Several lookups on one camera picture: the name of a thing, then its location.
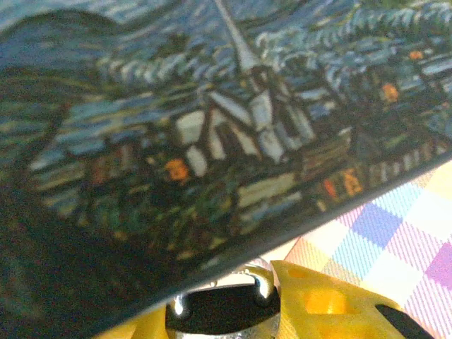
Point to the starry night print box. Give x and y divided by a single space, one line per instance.
212 123

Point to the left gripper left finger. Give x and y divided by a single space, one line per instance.
148 328

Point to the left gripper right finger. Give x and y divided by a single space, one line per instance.
318 303

